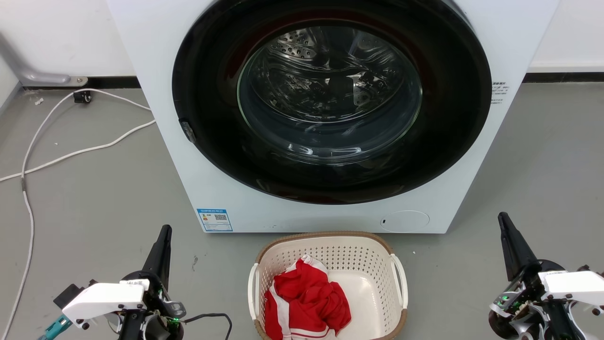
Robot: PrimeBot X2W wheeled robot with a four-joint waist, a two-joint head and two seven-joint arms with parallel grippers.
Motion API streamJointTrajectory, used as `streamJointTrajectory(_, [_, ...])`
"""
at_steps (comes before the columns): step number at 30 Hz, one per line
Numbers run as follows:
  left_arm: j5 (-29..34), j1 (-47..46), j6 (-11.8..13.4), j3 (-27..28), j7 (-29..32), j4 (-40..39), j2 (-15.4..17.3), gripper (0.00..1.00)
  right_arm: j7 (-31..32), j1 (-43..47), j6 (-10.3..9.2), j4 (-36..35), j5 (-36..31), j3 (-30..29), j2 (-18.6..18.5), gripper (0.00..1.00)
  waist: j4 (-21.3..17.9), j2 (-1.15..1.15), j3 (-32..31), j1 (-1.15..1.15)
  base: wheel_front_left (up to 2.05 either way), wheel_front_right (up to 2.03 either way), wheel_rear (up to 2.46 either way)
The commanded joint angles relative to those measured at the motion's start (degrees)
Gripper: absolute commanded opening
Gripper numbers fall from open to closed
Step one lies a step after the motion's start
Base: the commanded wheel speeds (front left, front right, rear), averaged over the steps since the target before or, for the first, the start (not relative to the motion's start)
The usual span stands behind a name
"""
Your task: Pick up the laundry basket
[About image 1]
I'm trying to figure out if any grey wall pipe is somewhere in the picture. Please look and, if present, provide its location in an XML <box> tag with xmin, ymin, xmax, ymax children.
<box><xmin>0</xmin><ymin>32</ymin><xmax>89</xmax><ymax>87</ymax></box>

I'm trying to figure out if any white front-load washing machine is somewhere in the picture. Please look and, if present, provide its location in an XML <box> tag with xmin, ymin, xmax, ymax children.
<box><xmin>106</xmin><ymin>0</ymin><xmax>561</xmax><ymax>235</ymax></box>

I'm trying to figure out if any round black washer door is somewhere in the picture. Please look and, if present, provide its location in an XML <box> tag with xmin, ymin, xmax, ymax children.
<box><xmin>172</xmin><ymin>0</ymin><xmax>493</xmax><ymax>205</ymax></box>

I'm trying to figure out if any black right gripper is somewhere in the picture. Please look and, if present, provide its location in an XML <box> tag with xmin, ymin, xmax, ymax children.
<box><xmin>488</xmin><ymin>212</ymin><xmax>567</xmax><ymax>340</ymax></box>

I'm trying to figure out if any grey washer door latch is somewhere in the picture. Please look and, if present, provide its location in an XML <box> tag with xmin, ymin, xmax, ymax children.
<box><xmin>179</xmin><ymin>119</ymin><xmax>197</xmax><ymax>144</ymax></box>

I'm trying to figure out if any teal cable connector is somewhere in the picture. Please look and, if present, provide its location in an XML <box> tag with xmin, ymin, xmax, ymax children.
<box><xmin>38</xmin><ymin>314</ymin><xmax>73</xmax><ymax>340</ymax></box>

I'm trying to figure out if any steel washer drum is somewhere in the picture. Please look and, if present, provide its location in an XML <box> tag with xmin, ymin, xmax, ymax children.
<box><xmin>240</xmin><ymin>26</ymin><xmax>421</xmax><ymax>164</ymax></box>

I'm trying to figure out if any red and white garment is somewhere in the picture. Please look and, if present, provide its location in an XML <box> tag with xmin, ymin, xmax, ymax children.
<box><xmin>263</xmin><ymin>255</ymin><xmax>352</xmax><ymax>340</ymax></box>

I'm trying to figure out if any round white filter cap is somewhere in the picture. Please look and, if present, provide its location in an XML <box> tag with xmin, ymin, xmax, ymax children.
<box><xmin>380</xmin><ymin>211</ymin><xmax>430</xmax><ymax>233</ymax></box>

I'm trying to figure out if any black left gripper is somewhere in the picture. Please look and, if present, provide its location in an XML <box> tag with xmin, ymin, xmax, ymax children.
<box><xmin>120</xmin><ymin>225</ymin><xmax>186</xmax><ymax>340</ymax></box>

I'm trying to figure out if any blue energy label sticker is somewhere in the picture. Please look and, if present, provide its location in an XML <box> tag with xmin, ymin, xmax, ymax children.
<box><xmin>197</xmin><ymin>208</ymin><xmax>234</xmax><ymax>233</ymax></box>

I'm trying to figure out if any thin black left gripper cable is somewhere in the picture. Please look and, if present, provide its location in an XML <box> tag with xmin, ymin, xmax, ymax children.
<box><xmin>181</xmin><ymin>312</ymin><xmax>234</xmax><ymax>340</ymax></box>

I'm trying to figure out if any cream plastic laundry basket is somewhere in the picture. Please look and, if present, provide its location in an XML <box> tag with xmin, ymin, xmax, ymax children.
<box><xmin>248</xmin><ymin>231</ymin><xmax>409</xmax><ymax>340</ymax></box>

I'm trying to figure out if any long white floor cable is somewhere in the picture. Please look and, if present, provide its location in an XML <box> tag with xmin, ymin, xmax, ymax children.
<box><xmin>0</xmin><ymin>119</ymin><xmax>157</xmax><ymax>183</ymax></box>
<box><xmin>0</xmin><ymin>88</ymin><xmax>152</xmax><ymax>340</ymax></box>

